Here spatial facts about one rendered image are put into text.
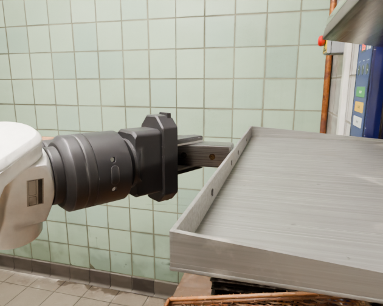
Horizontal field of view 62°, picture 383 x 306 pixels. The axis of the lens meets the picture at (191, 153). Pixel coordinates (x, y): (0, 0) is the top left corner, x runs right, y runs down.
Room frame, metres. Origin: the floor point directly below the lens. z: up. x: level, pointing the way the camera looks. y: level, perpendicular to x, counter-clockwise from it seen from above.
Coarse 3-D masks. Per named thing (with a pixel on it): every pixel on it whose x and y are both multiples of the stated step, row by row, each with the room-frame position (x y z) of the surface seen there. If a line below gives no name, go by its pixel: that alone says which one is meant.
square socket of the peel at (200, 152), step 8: (192, 144) 0.45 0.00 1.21; (200, 144) 0.45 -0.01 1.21; (208, 144) 0.45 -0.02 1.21; (216, 144) 0.44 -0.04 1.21; (224, 144) 0.44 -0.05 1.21; (232, 144) 0.45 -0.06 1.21; (184, 152) 0.45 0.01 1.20; (192, 152) 0.45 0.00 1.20; (200, 152) 0.45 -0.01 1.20; (208, 152) 0.44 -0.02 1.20; (216, 152) 0.44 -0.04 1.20; (224, 152) 0.44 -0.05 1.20; (184, 160) 0.45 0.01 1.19; (192, 160) 0.45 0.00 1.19; (200, 160) 0.45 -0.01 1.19; (208, 160) 0.44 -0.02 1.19; (216, 160) 0.44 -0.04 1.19
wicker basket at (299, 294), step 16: (176, 304) 0.75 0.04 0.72; (208, 304) 0.73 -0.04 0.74; (224, 304) 0.71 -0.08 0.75; (240, 304) 0.70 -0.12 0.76; (256, 304) 0.69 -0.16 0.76; (272, 304) 0.68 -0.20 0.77; (288, 304) 0.67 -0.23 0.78; (304, 304) 0.66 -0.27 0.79; (320, 304) 0.65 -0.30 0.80; (336, 304) 0.64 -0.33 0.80; (352, 304) 0.63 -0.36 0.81; (368, 304) 0.58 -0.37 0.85
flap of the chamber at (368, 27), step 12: (348, 0) 0.47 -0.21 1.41; (360, 0) 0.39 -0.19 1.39; (372, 0) 0.38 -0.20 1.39; (348, 12) 0.45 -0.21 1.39; (360, 12) 0.44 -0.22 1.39; (372, 12) 0.43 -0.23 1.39; (336, 24) 0.54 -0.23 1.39; (348, 24) 0.52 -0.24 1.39; (360, 24) 0.51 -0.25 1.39; (372, 24) 0.49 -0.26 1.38; (324, 36) 0.68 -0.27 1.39; (336, 36) 0.64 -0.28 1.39; (348, 36) 0.62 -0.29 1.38; (360, 36) 0.60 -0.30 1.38; (372, 36) 0.58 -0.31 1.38
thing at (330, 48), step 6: (330, 42) 1.22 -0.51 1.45; (336, 42) 1.22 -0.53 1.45; (342, 42) 1.21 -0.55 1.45; (324, 48) 1.28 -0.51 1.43; (330, 48) 1.22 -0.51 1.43; (336, 48) 1.21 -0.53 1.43; (342, 48) 1.21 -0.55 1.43; (324, 54) 1.30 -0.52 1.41; (330, 54) 1.26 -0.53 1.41; (336, 54) 1.26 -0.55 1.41; (342, 54) 1.26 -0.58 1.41
